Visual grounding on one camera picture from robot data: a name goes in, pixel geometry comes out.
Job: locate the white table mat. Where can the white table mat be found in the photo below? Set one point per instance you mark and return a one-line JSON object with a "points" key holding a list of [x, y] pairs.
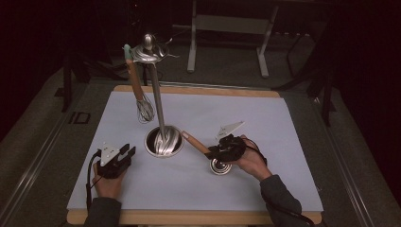
{"points": [[176, 189]]}

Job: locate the wooden table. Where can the wooden table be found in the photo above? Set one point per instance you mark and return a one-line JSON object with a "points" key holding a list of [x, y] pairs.
{"points": [[189, 217]]}

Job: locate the white metal stand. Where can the white metal stand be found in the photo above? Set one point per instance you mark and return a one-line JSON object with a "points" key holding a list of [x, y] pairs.
{"points": [[231, 23]]}

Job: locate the person's right hand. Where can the person's right hand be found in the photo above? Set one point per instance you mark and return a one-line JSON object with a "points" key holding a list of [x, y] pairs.
{"points": [[253, 162]]}

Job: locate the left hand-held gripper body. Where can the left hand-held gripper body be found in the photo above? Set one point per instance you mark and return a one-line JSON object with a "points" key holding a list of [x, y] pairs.
{"points": [[110, 165]]}

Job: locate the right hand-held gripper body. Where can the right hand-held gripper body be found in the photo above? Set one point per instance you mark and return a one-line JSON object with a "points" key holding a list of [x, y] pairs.
{"points": [[230, 148]]}

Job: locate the black metal stand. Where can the black metal stand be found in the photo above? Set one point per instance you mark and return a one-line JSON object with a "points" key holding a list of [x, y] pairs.
{"points": [[67, 82], [324, 88]]}

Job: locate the person's left hand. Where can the person's left hand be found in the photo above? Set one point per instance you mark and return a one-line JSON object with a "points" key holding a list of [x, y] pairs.
{"points": [[107, 189]]}

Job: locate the steel utensil rack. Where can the steel utensil rack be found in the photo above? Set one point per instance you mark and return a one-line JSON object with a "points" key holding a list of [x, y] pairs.
{"points": [[157, 101]]}

